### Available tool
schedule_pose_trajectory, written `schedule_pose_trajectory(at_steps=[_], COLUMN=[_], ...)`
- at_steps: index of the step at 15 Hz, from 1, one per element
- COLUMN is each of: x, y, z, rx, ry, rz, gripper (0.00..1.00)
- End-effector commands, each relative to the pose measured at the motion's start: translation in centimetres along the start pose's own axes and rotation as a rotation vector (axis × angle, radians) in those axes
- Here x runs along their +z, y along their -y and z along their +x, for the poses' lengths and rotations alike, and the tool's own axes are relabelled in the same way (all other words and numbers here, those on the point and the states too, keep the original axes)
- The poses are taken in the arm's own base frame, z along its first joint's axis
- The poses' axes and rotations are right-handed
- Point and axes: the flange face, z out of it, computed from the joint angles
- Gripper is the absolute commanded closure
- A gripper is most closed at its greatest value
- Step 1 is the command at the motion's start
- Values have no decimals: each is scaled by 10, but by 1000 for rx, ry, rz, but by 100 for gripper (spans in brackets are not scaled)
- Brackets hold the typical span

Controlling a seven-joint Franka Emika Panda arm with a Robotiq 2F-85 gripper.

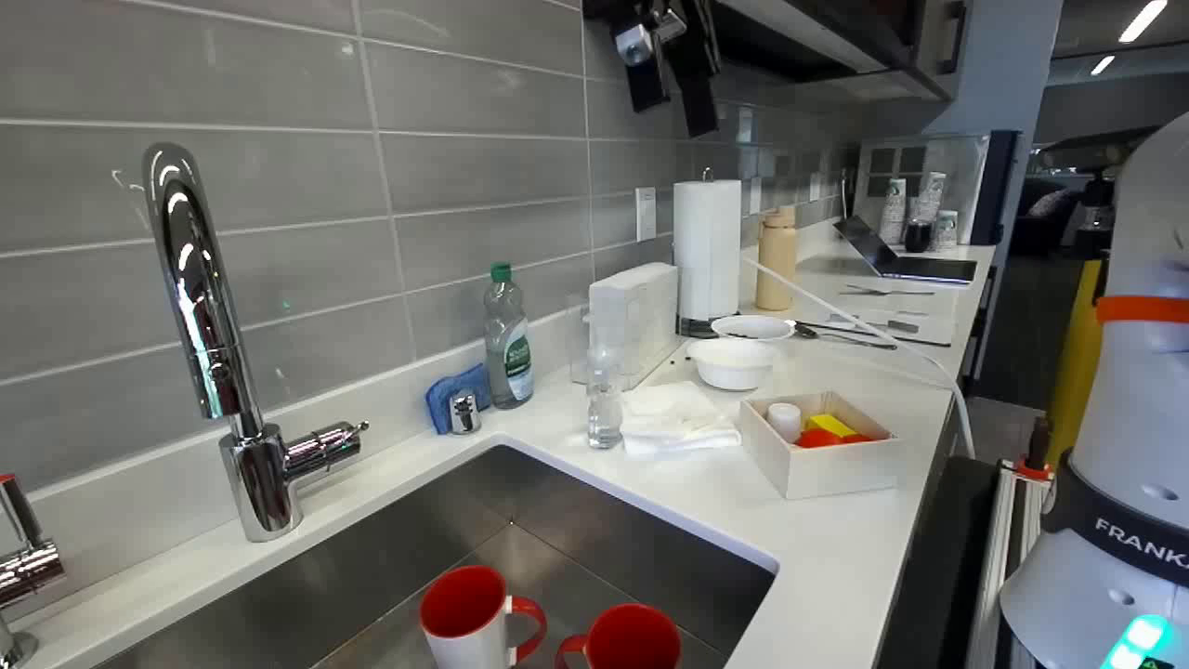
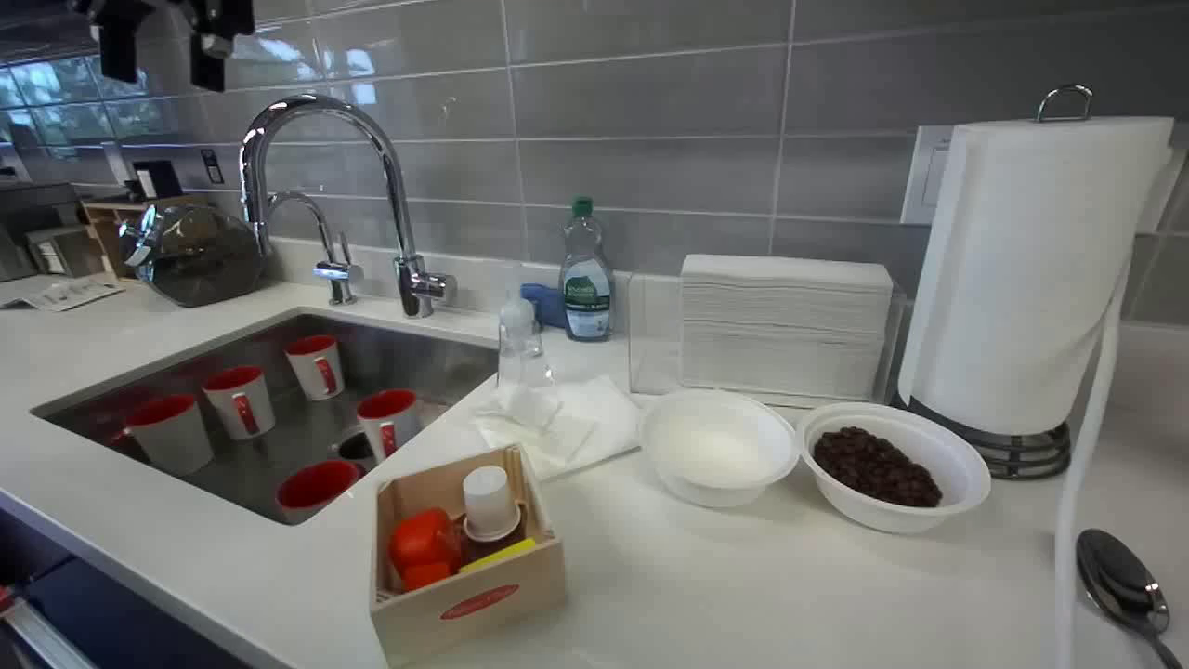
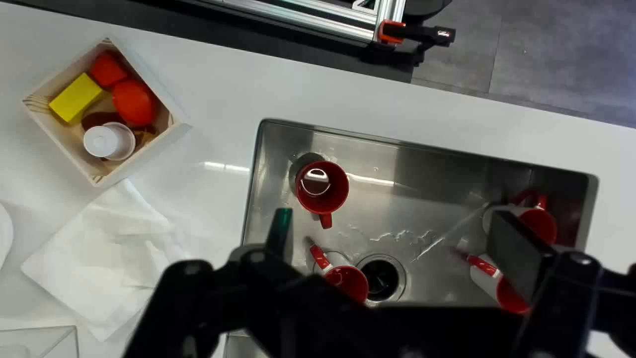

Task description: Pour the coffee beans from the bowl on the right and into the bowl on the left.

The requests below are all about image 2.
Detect roasted coffee beans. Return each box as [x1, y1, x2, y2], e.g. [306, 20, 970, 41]
[812, 423, 949, 514]

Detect white foam bowl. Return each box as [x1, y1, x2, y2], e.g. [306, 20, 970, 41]
[795, 399, 995, 540]
[638, 388, 803, 514]

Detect small framed picture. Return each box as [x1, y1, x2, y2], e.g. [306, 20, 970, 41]
[23, 218, 107, 283]

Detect dark glass pot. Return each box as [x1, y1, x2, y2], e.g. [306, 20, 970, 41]
[124, 195, 280, 311]

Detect white paper card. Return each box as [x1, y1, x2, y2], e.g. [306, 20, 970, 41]
[29, 270, 125, 317]

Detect tall chrome faucet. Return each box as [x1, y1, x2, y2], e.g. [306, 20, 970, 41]
[233, 92, 462, 320]

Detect small chrome side faucet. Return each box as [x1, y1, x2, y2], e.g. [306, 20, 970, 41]
[268, 186, 364, 310]

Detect red and white cup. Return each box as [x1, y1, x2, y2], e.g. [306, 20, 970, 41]
[196, 359, 280, 444]
[283, 331, 350, 405]
[355, 388, 425, 466]
[277, 459, 364, 521]
[124, 389, 217, 475]

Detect stainless steel sink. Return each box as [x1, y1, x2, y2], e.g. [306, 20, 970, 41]
[29, 310, 502, 528]

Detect blue sponge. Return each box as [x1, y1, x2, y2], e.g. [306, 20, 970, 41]
[518, 279, 569, 331]

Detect green-capped dish soap bottle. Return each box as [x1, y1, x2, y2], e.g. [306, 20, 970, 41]
[558, 195, 617, 345]

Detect white cloth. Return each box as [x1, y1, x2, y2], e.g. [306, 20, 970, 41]
[475, 368, 647, 482]

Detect white-capped brown bottle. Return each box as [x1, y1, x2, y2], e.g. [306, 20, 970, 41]
[457, 460, 529, 561]

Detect orange toy bottle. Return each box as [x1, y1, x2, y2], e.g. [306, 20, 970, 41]
[386, 504, 467, 596]

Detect dark blue cabinet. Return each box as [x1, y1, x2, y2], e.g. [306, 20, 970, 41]
[0, 504, 254, 669]

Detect yellow toy block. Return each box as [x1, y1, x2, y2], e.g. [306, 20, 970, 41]
[457, 534, 542, 576]

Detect wooden toy crate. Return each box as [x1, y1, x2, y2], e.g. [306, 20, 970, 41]
[369, 444, 573, 667]

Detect white napkin stack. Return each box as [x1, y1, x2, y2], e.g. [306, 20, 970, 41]
[680, 253, 901, 403]

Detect white paper towel roll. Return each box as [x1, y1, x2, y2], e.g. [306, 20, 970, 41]
[895, 117, 1177, 440]

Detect shiny metal spoon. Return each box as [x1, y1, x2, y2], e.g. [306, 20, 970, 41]
[1075, 523, 1186, 669]

